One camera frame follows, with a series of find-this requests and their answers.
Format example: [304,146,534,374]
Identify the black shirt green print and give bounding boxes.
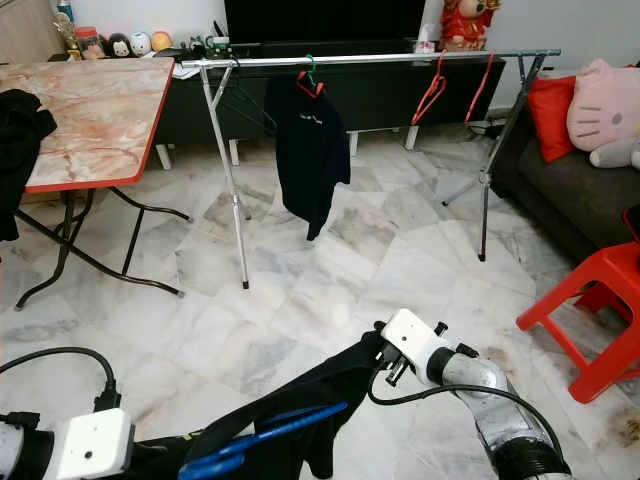
[135,330,391,480]

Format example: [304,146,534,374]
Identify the red plastic hanger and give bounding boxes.
[410,52,448,126]
[465,52,499,123]

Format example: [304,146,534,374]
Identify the orange marble folding table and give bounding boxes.
[0,57,191,311]

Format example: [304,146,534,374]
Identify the light wooden cabinet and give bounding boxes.
[0,0,66,66]

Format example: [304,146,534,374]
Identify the clear jar red lid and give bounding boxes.
[75,27,103,61]

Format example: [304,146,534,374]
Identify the gold trophy blue ball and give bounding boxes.
[57,0,79,56]

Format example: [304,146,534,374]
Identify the black round plush toy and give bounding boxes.
[108,33,133,59]

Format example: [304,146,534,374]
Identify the navy shirt red collar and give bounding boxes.
[263,72,351,243]

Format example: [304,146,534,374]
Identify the black flat television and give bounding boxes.
[225,0,428,46]

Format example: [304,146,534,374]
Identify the silver metal clothes rack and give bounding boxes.
[182,47,561,291]

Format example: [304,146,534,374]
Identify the red laughing buddha statue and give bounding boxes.
[440,0,504,53]

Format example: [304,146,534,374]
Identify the dark grey fabric sofa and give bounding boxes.
[488,105,640,266]

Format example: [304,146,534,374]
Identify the red plastic stool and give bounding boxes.
[517,240,640,404]

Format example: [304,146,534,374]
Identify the pink cat face plush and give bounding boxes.
[567,57,640,153]

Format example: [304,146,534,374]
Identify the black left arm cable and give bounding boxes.
[0,346,128,413]

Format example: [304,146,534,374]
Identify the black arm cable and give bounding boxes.
[368,355,566,461]
[0,346,128,413]

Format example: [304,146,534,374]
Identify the black wire hanger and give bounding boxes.
[218,65,279,136]

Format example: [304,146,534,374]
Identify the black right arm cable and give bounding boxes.
[368,355,566,461]

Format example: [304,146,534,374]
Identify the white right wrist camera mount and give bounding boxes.
[380,308,451,381]

